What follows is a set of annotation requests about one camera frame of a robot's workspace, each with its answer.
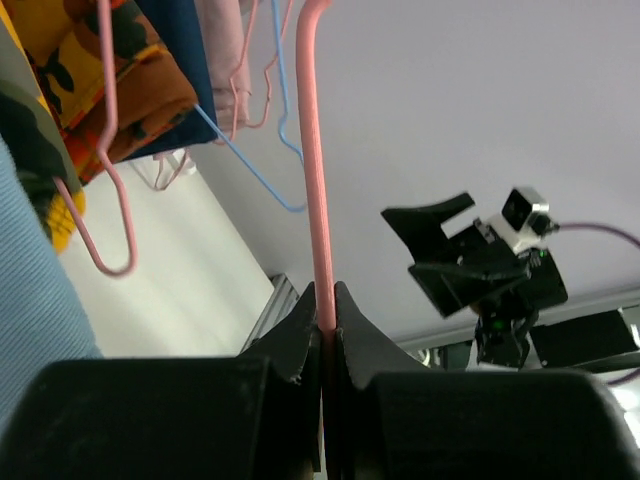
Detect pink trousers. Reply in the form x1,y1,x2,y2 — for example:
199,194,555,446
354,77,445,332
194,0,251,134

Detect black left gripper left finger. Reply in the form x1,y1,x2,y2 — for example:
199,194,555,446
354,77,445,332
1,288,321,479

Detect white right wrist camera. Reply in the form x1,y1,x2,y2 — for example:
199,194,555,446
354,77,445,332
486,186,552,255

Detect yellow camouflage trousers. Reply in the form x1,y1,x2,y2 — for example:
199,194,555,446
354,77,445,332
0,79,87,254

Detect aluminium mounting rail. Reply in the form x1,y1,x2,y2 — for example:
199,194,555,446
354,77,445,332
240,274,300,353

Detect navy blue trousers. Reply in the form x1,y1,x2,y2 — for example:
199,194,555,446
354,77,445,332
112,1,217,160

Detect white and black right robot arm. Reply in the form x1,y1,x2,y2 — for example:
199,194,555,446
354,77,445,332
381,187,639,369

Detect light blue hanger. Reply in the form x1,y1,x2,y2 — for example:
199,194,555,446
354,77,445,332
193,0,307,213

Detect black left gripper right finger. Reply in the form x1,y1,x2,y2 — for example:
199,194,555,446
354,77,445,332
335,283,639,479

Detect light blue trousers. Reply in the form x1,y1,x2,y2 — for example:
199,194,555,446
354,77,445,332
1,144,102,430

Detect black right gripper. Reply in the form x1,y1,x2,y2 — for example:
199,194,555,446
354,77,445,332
381,192,568,319

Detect orange camouflage trousers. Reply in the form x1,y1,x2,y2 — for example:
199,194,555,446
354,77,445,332
0,0,199,186

